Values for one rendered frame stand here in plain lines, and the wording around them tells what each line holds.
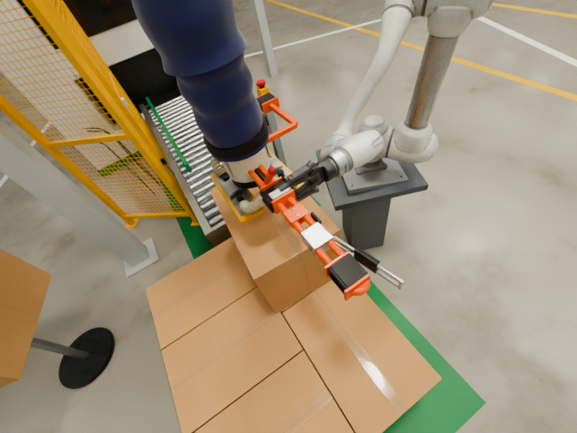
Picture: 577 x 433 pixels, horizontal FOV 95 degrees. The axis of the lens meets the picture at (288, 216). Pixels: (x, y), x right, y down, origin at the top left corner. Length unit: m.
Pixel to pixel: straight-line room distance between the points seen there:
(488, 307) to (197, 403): 1.74
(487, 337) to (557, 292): 0.55
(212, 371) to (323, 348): 0.52
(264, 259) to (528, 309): 1.69
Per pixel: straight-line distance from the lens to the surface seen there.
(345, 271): 0.66
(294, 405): 1.32
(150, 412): 2.22
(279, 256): 1.07
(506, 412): 2.01
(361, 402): 1.31
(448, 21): 1.19
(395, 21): 1.14
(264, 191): 0.87
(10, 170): 2.17
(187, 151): 2.59
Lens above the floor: 1.85
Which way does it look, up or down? 50 degrees down
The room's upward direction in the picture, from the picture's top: 17 degrees counter-clockwise
